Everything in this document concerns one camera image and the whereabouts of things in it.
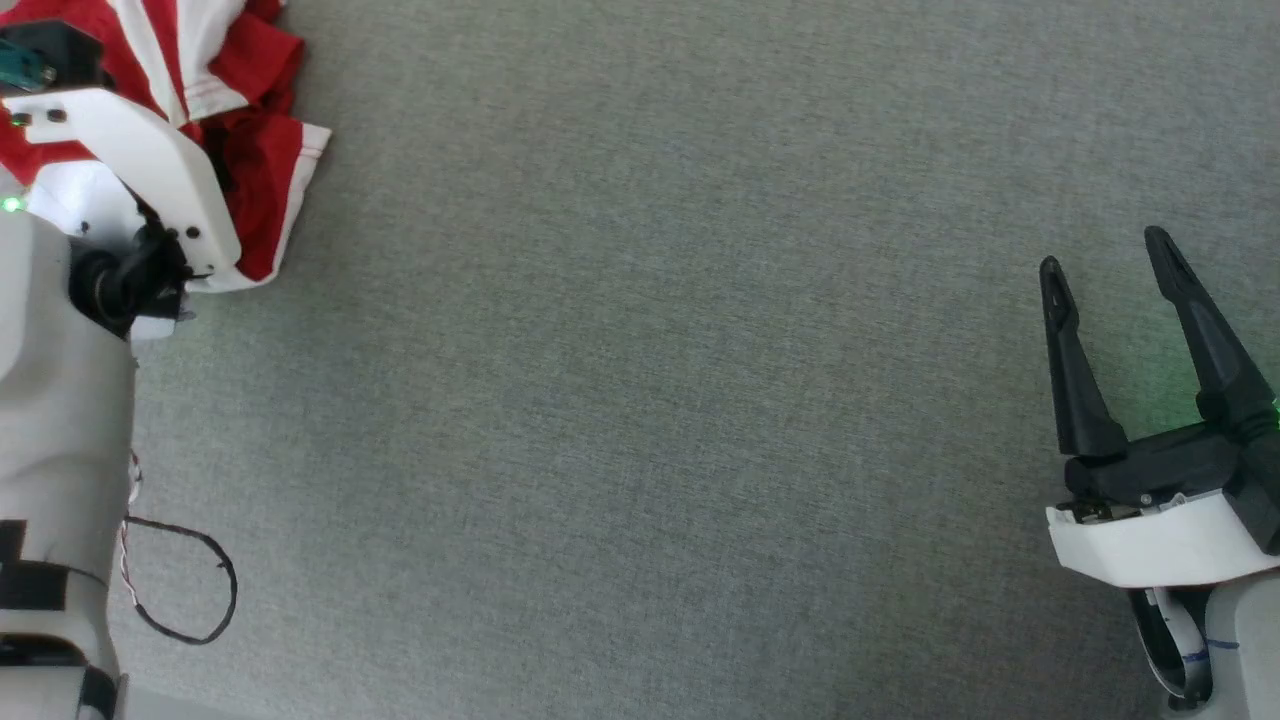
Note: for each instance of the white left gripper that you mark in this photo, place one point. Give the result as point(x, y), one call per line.
point(150, 150)

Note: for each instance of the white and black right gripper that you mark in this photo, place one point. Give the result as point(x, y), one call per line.
point(1160, 540)

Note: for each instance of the red and white basketball shorts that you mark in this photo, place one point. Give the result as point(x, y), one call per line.
point(262, 170)

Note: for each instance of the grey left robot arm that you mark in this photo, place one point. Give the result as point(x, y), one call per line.
point(60, 420)

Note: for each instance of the grey fabric sofa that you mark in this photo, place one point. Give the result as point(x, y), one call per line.
point(650, 400)

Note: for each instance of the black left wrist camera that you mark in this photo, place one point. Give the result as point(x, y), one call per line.
point(55, 50)

